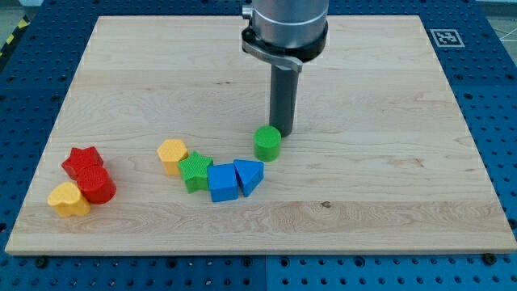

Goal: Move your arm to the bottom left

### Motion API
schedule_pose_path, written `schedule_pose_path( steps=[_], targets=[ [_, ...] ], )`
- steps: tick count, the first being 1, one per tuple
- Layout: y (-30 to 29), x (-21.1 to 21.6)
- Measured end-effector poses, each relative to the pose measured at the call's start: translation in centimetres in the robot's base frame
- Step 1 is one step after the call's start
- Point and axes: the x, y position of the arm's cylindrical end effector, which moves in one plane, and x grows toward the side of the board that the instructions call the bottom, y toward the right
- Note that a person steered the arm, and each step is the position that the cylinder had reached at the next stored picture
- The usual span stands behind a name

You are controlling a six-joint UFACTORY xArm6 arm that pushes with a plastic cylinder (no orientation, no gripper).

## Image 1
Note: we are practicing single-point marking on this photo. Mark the yellow hexagon block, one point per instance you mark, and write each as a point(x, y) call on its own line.
point(171, 152)

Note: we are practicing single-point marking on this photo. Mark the red star block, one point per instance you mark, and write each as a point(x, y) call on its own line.
point(80, 159)

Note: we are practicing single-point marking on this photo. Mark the white fiducial marker tag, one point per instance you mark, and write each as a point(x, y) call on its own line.
point(447, 38)

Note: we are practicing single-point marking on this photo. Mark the light wooden board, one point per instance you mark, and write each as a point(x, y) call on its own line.
point(380, 160)

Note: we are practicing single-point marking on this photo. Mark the green cylinder block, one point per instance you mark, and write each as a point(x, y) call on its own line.
point(267, 140)

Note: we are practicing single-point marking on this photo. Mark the green star block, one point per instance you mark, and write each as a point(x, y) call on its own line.
point(194, 171)

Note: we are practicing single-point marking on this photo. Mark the blue triangle block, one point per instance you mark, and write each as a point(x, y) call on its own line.
point(249, 175)

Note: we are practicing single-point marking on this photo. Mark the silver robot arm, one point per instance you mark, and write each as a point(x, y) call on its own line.
point(285, 33)

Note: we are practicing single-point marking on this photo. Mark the yellow black hazard tape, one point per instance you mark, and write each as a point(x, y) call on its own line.
point(15, 37)

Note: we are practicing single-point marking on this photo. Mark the blue cube block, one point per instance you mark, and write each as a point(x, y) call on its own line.
point(222, 182)

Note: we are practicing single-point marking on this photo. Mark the red cylinder block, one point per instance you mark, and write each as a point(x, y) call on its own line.
point(96, 185)

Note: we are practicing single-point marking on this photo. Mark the yellow heart block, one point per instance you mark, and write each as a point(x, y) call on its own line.
point(67, 200)

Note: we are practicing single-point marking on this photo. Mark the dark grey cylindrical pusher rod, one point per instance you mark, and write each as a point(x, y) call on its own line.
point(283, 99)

